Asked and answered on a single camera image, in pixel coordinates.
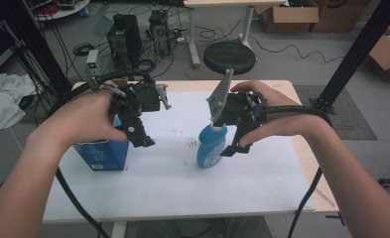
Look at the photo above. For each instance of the person's right hand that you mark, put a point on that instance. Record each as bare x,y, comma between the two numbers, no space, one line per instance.
278,115

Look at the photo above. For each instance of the blue plastic bottle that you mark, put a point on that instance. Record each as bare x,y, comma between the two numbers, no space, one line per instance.
210,145

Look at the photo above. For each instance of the white desk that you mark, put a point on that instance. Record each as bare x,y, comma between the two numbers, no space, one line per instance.
215,2

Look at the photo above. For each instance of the white paper table sheet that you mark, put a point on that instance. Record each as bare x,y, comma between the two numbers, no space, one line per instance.
182,188

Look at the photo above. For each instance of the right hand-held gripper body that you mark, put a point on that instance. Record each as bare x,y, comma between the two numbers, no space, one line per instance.
237,107

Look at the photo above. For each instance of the grey floor mat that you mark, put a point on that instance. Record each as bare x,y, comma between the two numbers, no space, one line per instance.
351,119

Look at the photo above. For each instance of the open cardboard box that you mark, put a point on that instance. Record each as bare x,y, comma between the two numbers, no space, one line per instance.
290,16
386,59

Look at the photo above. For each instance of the black computer tower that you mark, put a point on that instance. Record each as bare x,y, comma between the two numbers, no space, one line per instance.
159,31
124,39

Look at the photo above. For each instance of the round white table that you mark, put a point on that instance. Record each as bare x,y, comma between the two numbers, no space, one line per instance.
63,11

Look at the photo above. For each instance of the black aluminium frame post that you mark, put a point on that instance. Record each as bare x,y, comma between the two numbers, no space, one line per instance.
358,49
40,46

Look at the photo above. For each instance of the white power supply unit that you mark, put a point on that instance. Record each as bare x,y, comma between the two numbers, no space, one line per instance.
92,62

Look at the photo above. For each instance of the black round stool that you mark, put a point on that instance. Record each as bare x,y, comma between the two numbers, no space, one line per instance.
229,58

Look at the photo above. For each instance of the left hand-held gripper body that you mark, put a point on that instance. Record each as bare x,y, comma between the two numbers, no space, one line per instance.
143,95

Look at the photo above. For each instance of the person's left hand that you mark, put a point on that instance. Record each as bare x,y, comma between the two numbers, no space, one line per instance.
83,112

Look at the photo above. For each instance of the white cloth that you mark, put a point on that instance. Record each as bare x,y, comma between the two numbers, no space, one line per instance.
2,99

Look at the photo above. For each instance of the blue cardboard box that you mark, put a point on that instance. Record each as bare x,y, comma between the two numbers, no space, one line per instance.
104,155

